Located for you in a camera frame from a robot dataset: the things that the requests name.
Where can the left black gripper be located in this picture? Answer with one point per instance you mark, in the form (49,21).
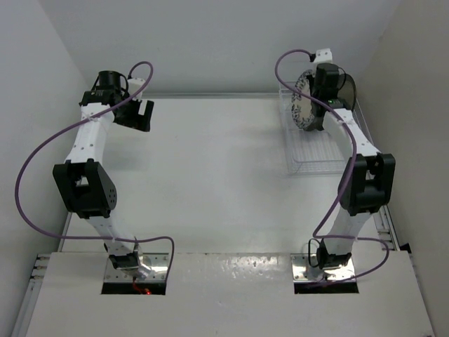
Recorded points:
(137,121)

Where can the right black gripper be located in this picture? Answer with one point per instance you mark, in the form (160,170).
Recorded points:
(311,80)

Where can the grey rim plate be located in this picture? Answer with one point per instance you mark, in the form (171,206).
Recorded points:
(349,92)

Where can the blue floral plate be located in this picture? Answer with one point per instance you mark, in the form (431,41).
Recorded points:
(301,109)

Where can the brown striped rim plate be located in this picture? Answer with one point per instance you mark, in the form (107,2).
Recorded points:
(315,119)

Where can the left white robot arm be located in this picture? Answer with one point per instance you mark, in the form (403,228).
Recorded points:
(85,187)

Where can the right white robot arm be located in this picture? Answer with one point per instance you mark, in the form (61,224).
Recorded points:
(366,184)

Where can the white front board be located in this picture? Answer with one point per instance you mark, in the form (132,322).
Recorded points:
(221,295)

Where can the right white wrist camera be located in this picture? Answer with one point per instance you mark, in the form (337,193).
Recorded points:
(322,56)

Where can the white wire dish rack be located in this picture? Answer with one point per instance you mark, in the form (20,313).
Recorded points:
(307,152)

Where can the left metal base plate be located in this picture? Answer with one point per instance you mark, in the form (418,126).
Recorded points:
(152,269)

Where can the metal base plate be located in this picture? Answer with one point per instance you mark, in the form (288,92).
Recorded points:
(305,270)
(152,269)

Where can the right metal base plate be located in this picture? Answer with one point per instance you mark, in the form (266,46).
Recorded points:
(305,270)

